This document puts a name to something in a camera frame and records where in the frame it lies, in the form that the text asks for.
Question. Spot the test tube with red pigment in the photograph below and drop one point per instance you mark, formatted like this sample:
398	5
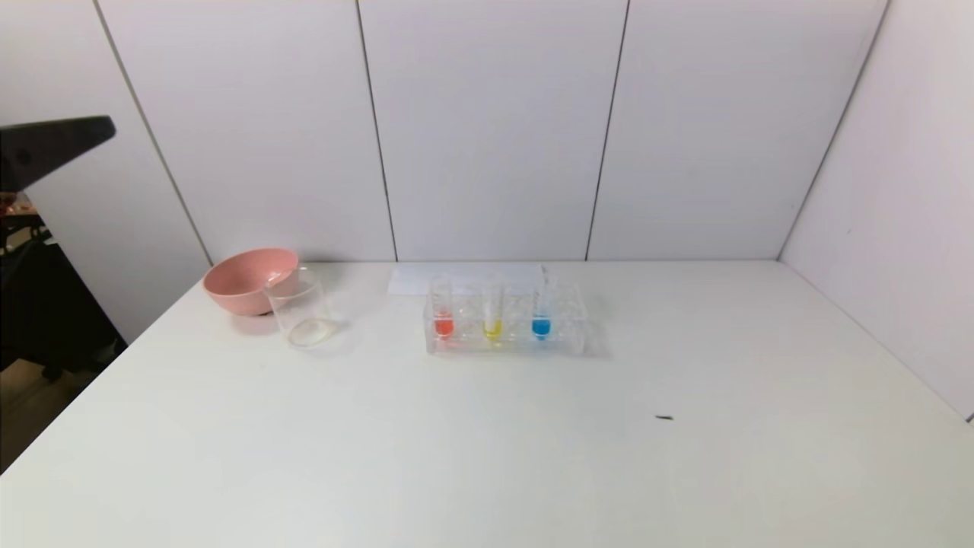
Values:
443	326

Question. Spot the orange and black left arm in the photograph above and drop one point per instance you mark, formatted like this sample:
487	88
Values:
46	148

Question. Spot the test tube with yellow pigment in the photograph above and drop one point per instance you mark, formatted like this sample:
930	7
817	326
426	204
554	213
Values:
492	327

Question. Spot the test tube with blue pigment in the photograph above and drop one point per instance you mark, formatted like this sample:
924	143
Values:
541	327

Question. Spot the clear plastic test tube rack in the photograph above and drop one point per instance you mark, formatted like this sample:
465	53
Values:
567	331

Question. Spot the clear glass beaker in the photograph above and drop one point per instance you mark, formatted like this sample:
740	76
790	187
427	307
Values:
304	316

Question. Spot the white paper sheet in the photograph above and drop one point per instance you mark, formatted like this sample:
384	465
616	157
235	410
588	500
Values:
411	280

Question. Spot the pink bowl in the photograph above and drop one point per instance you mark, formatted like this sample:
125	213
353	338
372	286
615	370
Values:
243	285

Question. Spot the black background furniture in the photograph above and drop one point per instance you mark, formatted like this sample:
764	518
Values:
42	304

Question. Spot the colourful background clutter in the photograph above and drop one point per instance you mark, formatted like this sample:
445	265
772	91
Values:
11	204

